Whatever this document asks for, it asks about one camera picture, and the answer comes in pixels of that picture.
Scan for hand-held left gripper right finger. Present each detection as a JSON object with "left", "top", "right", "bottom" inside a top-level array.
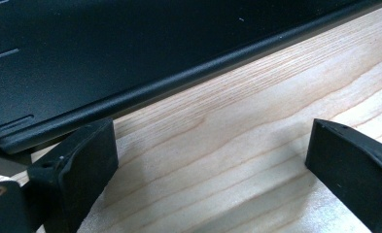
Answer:
[{"left": 304, "top": 117, "right": 382, "bottom": 233}]

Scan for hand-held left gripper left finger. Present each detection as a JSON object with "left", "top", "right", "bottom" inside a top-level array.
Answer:
[{"left": 26, "top": 117, "right": 120, "bottom": 233}]

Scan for black metal two-tier rack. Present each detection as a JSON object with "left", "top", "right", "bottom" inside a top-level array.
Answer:
[{"left": 0, "top": 0, "right": 382, "bottom": 178}]

